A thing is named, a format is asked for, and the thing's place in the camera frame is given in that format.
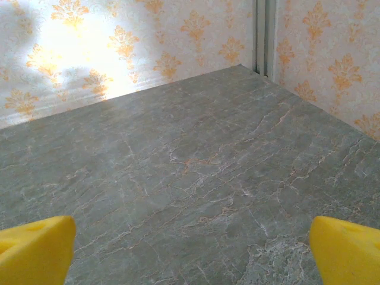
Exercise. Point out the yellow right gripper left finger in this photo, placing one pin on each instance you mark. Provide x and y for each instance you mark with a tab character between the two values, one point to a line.
32	252

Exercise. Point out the aluminium frame post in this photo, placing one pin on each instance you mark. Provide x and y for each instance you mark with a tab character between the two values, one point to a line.
264	35

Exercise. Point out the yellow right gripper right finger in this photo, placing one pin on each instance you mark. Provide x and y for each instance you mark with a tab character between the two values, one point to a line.
347	255

